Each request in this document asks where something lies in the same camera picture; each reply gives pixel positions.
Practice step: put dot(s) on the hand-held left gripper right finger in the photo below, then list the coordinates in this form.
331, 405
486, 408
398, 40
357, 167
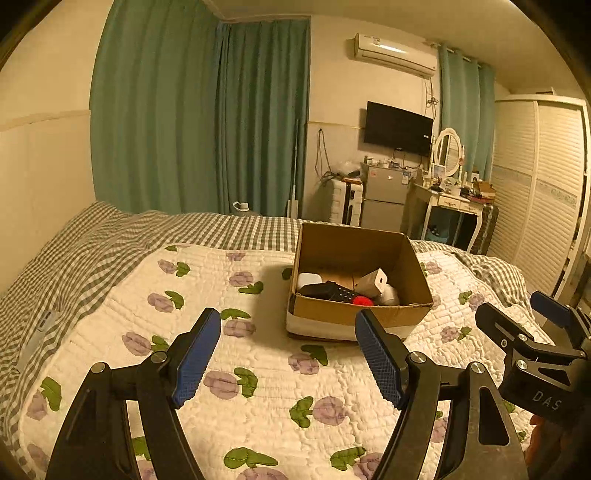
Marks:
381, 364

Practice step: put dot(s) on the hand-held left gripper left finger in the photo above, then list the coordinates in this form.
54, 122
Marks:
196, 360

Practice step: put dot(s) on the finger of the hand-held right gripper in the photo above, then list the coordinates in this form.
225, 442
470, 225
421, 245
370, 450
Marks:
501, 323
551, 307

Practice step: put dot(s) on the white bottle with red cap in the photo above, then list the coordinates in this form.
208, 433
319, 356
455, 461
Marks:
362, 301

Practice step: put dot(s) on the white roll-on bottle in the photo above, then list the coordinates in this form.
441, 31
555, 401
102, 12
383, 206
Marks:
390, 295

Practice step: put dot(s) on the cardboard box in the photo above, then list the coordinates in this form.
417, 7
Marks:
323, 318

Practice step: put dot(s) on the white charger plug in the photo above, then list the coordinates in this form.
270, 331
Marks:
371, 281

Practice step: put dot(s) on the black remote control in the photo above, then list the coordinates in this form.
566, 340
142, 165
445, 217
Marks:
330, 290

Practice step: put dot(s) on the small white case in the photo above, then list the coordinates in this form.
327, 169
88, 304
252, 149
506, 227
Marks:
308, 280

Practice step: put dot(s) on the person's right hand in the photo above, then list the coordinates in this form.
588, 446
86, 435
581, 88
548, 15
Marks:
538, 436

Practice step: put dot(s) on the white floral quilt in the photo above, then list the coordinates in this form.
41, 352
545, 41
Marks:
207, 300

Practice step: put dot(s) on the dark suitcase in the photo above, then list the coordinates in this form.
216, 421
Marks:
487, 228

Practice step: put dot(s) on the white louvered wardrobe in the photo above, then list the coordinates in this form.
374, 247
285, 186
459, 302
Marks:
540, 198

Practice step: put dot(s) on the white dressing table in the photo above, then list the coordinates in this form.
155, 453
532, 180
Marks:
445, 201

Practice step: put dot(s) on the grey checkered blanket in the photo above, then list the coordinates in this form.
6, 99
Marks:
92, 240

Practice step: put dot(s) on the white suitcase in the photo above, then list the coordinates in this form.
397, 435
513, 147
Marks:
344, 203

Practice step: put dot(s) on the small silver fridge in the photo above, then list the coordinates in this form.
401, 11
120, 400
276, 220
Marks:
383, 198

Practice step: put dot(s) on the white oval mirror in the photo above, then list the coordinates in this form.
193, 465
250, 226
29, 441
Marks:
448, 150

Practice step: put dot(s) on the plastic bag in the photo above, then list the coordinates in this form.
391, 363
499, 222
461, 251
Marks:
348, 168

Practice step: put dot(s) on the white mop pole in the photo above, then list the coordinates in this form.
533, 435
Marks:
294, 184

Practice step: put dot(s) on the narrow green curtain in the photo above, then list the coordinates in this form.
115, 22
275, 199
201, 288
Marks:
466, 110

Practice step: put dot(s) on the wide green curtain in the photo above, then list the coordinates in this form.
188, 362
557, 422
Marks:
184, 115

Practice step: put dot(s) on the white air conditioner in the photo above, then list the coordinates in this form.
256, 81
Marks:
395, 53

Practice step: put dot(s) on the black wall television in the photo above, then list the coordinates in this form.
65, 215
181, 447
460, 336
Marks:
398, 127

